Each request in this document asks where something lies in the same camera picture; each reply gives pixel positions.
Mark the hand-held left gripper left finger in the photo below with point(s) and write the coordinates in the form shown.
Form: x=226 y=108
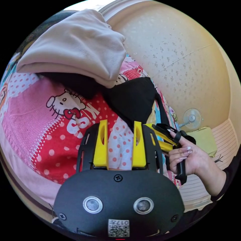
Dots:
x=100 y=146

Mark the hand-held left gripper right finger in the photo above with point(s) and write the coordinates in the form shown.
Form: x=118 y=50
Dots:
x=139 y=150

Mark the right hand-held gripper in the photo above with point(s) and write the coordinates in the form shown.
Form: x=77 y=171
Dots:
x=182 y=170

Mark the person's right forearm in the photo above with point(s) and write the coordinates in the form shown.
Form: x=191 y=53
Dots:
x=213 y=180

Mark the black pants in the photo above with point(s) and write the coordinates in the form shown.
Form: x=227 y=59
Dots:
x=131 y=99

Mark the person's right hand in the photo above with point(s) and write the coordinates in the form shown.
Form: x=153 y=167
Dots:
x=190 y=158

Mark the white standing fan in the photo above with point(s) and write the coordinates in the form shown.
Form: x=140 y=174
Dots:
x=192 y=118

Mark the bed with printed sheet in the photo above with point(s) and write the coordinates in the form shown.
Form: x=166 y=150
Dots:
x=33 y=122

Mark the pile of clothes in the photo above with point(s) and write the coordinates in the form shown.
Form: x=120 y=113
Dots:
x=75 y=47

